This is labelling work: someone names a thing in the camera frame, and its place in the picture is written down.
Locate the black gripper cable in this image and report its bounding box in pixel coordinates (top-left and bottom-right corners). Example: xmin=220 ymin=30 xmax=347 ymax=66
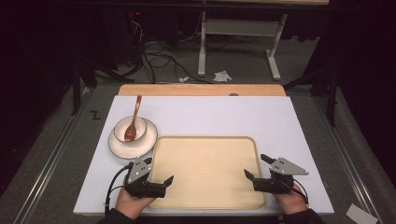
xmin=104 ymin=163 xmax=133 ymax=216
xmin=292 ymin=177 xmax=310 ymax=205

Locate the white board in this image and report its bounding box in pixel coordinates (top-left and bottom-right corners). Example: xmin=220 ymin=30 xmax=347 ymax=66
xmin=73 ymin=95 xmax=336 ymax=217

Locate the white bowl with dark rim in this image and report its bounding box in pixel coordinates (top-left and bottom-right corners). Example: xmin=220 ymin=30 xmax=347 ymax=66
xmin=113 ymin=116 xmax=148 ymax=144

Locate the dark computer tower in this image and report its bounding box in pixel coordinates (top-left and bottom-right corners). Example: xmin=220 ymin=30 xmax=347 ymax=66
xmin=101 ymin=7 xmax=180 ymax=71

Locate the flat white paper sheet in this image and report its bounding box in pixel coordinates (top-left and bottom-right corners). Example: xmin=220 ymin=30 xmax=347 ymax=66
xmin=345 ymin=203 xmax=380 ymax=224

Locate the metal floor rail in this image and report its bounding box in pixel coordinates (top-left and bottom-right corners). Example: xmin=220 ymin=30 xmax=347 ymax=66
xmin=312 ymin=95 xmax=385 ymax=224
xmin=11 ymin=88 xmax=96 ymax=224

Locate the black metal stand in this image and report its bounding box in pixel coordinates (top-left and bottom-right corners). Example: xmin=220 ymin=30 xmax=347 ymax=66
xmin=70 ymin=59 xmax=136 ymax=117
xmin=282 ymin=63 xmax=341 ymax=128

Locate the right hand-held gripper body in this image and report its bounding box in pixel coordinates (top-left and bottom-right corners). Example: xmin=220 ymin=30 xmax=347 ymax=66
xmin=253 ymin=157 xmax=309 ymax=194

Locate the reddish brown wooden spoon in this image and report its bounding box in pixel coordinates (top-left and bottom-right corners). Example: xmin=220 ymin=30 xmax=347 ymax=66
xmin=123 ymin=94 xmax=143 ymax=143

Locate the large crumpled white paper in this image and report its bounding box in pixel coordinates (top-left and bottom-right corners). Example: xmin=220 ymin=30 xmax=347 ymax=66
xmin=212 ymin=70 xmax=233 ymax=83

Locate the white metal desk frame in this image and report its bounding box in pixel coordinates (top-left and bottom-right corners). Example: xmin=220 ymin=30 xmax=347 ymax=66
xmin=197 ymin=10 xmax=290 ymax=81

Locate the person's left hand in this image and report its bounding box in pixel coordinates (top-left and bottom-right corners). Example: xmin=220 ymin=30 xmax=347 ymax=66
xmin=115 ymin=187 xmax=155 ymax=220

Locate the beige plastic tray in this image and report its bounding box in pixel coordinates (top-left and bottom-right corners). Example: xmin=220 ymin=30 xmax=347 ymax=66
xmin=148 ymin=135 xmax=268 ymax=210

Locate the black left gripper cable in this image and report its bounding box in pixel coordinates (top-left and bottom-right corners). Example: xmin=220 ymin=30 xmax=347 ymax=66
xmin=104 ymin=163 xmax=133 ymax=216

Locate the person's right hand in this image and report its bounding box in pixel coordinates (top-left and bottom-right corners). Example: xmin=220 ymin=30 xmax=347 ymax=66
xmin=274 ymin=185 xmax=309 ymax=216

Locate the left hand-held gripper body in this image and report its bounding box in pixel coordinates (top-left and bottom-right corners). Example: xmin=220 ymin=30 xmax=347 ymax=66
xmin=124 ymin=158 xmax=166 ymax=199

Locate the tangle of black floor cables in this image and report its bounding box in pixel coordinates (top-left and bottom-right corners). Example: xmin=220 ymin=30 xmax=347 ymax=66
xmin=124 ymin=18 xmax=214 ymax=85

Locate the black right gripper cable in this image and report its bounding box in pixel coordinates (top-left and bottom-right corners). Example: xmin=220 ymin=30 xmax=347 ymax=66
xmin=292 ymin=177 xmax=310 ymax=205

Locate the white plate with dark rim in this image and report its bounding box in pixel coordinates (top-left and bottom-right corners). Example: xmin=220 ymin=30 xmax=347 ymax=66
xmin=107 ymin=118 xmax=159 ymax=161

